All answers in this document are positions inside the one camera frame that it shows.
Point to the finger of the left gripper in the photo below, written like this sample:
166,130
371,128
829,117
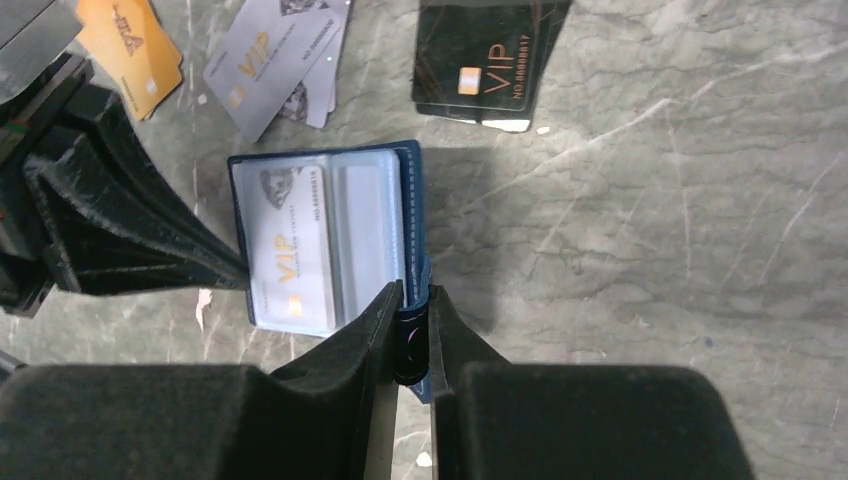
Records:
99,240
100,113

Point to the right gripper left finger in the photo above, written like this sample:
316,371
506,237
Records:
328,414

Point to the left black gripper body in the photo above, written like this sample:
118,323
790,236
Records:
38,77

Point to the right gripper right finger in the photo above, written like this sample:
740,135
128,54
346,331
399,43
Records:
495,419

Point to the blue leather card holder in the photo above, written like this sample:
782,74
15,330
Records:
376,223

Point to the gold card stack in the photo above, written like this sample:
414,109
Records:
127,40

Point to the silver card stack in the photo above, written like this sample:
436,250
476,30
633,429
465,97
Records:
267,51

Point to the black card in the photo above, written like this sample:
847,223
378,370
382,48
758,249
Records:
481,62

